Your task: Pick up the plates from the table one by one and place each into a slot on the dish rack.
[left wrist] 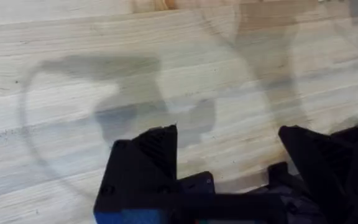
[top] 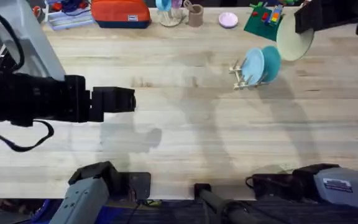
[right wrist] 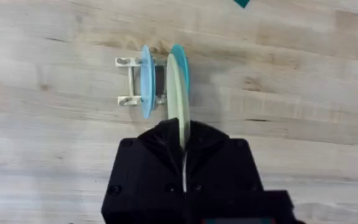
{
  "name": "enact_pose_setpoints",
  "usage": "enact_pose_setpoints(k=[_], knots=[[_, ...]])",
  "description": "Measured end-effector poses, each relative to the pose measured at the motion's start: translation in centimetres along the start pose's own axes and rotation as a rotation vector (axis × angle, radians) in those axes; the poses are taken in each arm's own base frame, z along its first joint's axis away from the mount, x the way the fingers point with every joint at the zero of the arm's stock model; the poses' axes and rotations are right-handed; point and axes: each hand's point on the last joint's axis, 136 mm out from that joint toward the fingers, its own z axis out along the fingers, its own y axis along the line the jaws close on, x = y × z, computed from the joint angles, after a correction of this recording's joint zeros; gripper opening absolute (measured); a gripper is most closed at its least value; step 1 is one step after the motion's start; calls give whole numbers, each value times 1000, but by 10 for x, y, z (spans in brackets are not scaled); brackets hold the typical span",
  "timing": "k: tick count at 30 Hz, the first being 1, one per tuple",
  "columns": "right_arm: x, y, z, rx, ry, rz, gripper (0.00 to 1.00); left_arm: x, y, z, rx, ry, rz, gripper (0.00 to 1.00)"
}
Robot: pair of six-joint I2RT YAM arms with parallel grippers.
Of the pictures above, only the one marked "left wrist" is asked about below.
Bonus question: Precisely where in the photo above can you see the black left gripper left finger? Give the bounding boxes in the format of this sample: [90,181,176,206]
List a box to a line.
[93,124,178,224]

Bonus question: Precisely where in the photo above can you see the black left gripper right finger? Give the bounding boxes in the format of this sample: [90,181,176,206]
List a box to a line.
[278,119,358,224]

